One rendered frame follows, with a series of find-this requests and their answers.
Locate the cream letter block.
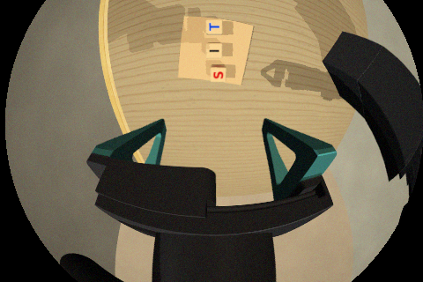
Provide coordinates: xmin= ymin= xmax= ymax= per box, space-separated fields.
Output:
xmin=211 ymin=65 xmax=226 ymax=82
xmin=205 ymin=19 xmax=223 ymax=34
xmin=206 ymin=43 xmax=223 ymax=58

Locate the tan flat mat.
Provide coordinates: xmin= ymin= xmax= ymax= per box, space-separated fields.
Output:
xmin=178 ymin=16 xmax=253 ymax=85

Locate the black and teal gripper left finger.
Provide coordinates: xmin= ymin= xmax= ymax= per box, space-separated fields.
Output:
xmin=92 ymin=119 xmax=167 ymax=165

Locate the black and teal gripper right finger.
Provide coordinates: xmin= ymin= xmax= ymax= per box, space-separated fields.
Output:
xmin=262 ymin=118 xmax=337 ymax=201

